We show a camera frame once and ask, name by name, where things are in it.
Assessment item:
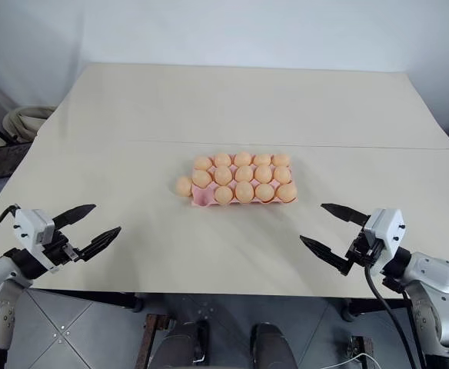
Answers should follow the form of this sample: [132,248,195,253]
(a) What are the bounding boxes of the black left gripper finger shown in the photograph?
[52,204,98,232]
[75,226,122,261]

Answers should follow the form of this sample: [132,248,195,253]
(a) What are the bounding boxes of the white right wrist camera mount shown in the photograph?
[362,208,407,271]

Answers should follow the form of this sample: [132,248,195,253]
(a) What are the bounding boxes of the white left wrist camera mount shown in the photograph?
[12,208,58,274]

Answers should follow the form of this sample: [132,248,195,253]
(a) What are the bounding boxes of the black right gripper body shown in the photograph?
[345,225,384,268]

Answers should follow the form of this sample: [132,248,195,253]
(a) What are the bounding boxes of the beige coiled hose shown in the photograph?
[2,105,58,144]

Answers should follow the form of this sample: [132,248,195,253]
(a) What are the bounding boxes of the dark rounded shape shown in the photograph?
[153,318,211,369]
[249,322,299,369]

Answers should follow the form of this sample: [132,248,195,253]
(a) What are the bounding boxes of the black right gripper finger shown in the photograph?
[299,235,351,277]
[320,203,370,227]

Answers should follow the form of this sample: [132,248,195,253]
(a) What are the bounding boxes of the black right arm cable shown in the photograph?
[364,261,429,369]

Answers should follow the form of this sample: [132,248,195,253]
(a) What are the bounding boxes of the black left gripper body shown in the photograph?
[42,229,81,274]

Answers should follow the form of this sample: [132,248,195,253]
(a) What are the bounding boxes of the thin white cable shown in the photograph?
[334,352,381,369]

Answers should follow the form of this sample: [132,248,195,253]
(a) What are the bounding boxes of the pink egg carton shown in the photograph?
[190,153,299,208]

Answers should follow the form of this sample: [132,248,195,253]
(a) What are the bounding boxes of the black box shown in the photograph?
[0,142,28,182]

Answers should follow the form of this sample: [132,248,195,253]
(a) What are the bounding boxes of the black table leg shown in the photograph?
[339,298,364,323]
[115,292,145,314]

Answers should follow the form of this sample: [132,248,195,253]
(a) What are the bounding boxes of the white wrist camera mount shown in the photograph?
[362,208,407,271]
[12,208,58,274]

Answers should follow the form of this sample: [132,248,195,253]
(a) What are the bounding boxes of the rusty metal bracket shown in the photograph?
[346,334,376,369]
[135,313,172,369]

